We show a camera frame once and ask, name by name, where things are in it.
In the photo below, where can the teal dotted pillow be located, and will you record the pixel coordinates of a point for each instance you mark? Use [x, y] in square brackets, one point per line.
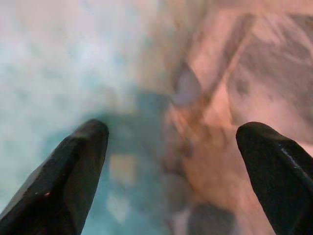
[61, 63]

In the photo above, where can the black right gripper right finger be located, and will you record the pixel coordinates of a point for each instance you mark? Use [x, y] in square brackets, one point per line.
[281, 176]

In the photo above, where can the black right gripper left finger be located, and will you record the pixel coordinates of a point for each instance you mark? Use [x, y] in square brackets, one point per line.
[56, 186]

